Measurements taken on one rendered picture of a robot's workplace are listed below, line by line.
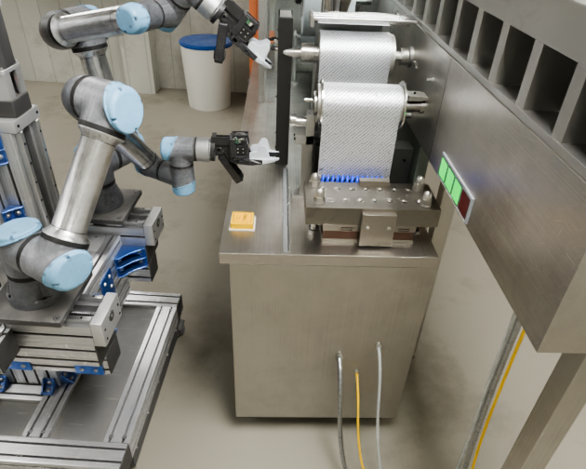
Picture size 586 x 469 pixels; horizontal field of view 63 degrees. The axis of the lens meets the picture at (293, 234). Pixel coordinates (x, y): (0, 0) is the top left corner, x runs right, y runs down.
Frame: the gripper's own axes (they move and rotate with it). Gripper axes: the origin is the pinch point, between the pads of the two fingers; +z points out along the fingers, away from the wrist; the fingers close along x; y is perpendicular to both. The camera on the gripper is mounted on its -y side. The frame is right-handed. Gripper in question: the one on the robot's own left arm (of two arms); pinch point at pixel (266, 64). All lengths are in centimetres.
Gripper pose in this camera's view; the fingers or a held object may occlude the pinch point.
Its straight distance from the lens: 153.5
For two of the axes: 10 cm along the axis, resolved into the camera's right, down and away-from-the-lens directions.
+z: 7.4, 5.4, 4.0
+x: -0.2, -5.7, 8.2
